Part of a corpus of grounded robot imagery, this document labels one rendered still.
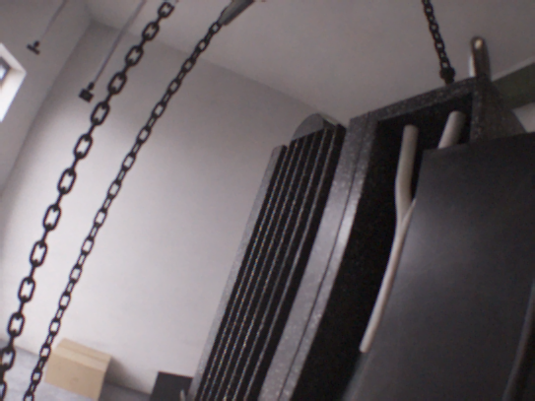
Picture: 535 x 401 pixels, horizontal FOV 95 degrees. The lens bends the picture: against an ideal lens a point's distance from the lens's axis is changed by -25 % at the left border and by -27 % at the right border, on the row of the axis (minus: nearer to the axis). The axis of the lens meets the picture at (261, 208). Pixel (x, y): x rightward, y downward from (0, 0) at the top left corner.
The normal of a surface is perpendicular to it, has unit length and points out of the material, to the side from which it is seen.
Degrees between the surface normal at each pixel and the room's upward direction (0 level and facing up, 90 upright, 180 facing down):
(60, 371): 90
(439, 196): 90
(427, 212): 90
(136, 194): 90
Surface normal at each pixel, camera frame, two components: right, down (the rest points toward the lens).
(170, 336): 0.27, -0.07
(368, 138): -0.85, -0.36
